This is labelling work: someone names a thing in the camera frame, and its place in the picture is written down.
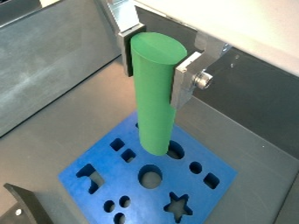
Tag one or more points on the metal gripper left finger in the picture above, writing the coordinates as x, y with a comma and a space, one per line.
125, 19

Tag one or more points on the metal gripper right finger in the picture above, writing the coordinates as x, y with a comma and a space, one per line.
190, 73

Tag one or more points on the green oval peg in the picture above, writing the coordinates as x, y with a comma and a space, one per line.
157, 53

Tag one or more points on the blue shape-sorting board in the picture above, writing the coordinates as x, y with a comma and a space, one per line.
125, 186

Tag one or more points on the black bracket with screw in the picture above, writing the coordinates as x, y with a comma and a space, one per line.
27, 210

